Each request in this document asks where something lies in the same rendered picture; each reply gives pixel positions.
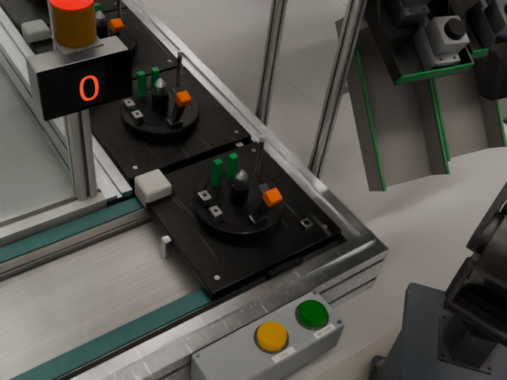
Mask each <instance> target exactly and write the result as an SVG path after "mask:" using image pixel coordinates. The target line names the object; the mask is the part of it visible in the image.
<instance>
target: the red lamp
mask: <svg viewBox="0 0 507 380"><path fill-rule="evenodd" d="M49 1H50V3H51V4H53V5H54V6H56V7H58V8H62V9H66V10H78V9H82V8H86V7H87V6H89V5H91V4H92V3H93V1H94V0H49Z"/></svg>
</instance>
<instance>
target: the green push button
mask: <svg viewBox="0 0 507 380"><path fill-rule="evenodd" d="M298 318H299V319H300V321H301V322H302V323H303V324H304V325H306V326H309V327H319V326H321V325H323V324H324V322H325V321H326V318H327V309H326V308H325V307H324V305H323V304H321V303H320V302H318V301H315V300H306V301H304V302H303V303H302V304H301V305H300V307H299V310H298Z"/></svg>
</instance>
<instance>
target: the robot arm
mask: <svg viewBox="0 0 507 380"><path fill-rule="evenodd" d="M479 93H480V95H482V96H483V97H484V98H486V99H488V100H490V101H493V100H499V99H503V98H507V35H498V36H497V37H496V40H495V44H493V45H491V46H490V47H489V51H488V54H487V60H486V64H485V67H484V74H483V78H482V81H481V87H480V91H479ZM506 199H507V182H506V183H505V185H504V186H503V188H502V190H501V191H500V193H499V194H498V195H497V197H496V199H495V201H494V202H493V203H492V205H491V206H490V208H489V210H488V211H487V213H486V214H485V216H484V218H483V219H482V220H481V222H480V223H479V225H478V227H477V228H476V229H475V232H474V233H473V235H472V236H471V238H470V240H469V242H468V243H467V245H466V248H468V249H470V250H471V251H472V252H474V253H473V254H472V256H470V257H466V259H465V261H464V263H463V264H462V265H461V267H460V269H459V270H458V272H457V273H456V275H455V277H454V278H453V280H452V281H451V283H450V285H449V287H448V288H447V290H446V292H445V294H444V295H445V298H446V299H445V300H444V306H443V309H445V310H448V311H450V312H451V313H453V316H452V317H451V316H449V315H446V314H441V315H440V317H439V319H438V349H437V358H438V360H440V361H442V362H445V363H449V364H453V365H455V366H460V367H463V368H466V369H470V370H474V371H476V372H481V373H484V374H487V375H491V374H492V373H493V350H494V349H495V347H496V346H497V345H498V344H499V343H500V344H501V345H503V346H505V347H506V348H507V201H506ZM505 201H506V203H505ZM504 203H505V204H504ZM503 204H504V206H503ZM502 206H503V208H502V210H501V212H500V211H499V210H500V209H501V207H502ZM467 279H468V280H467ZM466 280H467V281H466ZM465 283H466V284H465Z"/></svg>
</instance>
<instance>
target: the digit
mask: <svg viewBox="0 0 507 380"><path fill-rule="evenodd" d="M68 77H69V89H70V96H71V102H72V110H76V109H80V108H83V107H85V106H90V105H93V104H96V103H101V102H104V101H107V89H106V67H105V62H101V63H96V64H93V65H89V66H85V67H81V68H78V69H73V70H69V71H68Z"/></svg>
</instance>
